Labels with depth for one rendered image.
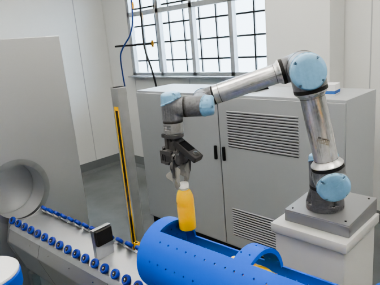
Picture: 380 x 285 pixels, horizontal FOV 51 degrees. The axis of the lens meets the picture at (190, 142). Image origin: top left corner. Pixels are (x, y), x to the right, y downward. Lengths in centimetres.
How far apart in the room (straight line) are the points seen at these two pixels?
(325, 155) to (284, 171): 162
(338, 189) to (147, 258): 73
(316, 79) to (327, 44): 246
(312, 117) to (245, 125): 178
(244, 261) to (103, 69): 549
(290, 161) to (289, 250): 137
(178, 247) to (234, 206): 208
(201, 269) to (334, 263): 54
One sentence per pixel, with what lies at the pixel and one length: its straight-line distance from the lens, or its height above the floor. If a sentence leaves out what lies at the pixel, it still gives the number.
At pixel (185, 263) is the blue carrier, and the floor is 118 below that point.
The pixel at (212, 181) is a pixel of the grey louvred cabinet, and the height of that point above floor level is 66.
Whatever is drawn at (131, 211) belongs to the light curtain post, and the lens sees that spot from 229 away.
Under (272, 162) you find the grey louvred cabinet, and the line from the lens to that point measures 312.
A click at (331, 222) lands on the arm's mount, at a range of 164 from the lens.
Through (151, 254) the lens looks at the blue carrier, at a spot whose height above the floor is 116.
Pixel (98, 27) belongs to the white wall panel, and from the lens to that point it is 655.
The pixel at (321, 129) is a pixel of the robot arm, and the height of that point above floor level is 158.
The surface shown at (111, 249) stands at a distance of 206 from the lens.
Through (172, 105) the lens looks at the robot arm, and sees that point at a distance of 143.
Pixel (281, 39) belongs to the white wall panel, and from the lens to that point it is 405.
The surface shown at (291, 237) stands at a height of 111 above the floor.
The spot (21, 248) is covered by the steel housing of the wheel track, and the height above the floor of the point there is 84.
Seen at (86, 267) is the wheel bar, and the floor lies 92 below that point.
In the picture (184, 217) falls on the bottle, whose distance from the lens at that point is 155.
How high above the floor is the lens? 192
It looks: 15 degrees down
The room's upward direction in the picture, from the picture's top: 5 degrees counter-clockwise
